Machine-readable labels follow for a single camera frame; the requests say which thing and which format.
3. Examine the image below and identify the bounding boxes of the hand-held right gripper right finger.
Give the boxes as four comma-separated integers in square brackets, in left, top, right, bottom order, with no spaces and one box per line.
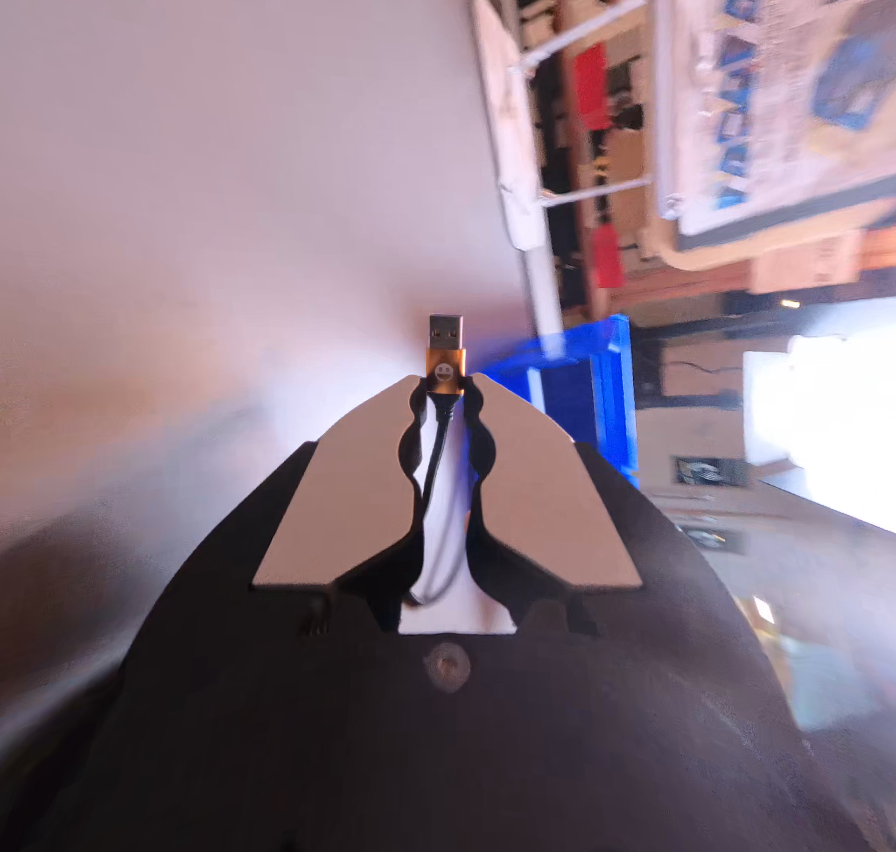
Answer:
[465,372,644,590]

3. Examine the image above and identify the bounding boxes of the white light panel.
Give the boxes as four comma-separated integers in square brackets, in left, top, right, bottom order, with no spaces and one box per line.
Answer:
[742,299,896,534]

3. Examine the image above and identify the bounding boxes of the printed poster board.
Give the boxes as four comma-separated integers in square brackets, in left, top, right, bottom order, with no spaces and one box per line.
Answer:
[654,0,896,275]

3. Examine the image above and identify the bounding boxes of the blue plastic bin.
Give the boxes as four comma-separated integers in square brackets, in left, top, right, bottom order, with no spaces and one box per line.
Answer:
[483,314,641,489]

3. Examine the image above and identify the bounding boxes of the black braided usb cable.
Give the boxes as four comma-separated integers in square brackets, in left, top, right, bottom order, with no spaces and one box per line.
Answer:
[406,314,469,608]

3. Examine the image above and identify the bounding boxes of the white stand with printed tags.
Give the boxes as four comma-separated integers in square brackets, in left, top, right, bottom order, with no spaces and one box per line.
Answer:
[470,0,655,338]

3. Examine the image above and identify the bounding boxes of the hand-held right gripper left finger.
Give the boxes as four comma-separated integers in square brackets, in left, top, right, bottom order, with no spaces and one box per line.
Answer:
[252,374,429,590]

